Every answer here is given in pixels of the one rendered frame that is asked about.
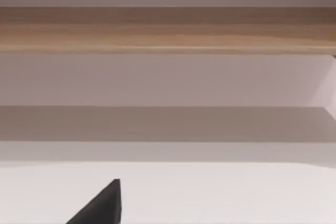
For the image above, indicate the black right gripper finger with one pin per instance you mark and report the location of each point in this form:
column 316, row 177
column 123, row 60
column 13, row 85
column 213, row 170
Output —
column 106, row 205

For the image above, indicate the wooden shelf board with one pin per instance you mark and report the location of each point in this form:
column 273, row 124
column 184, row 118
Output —
column 168, row 30

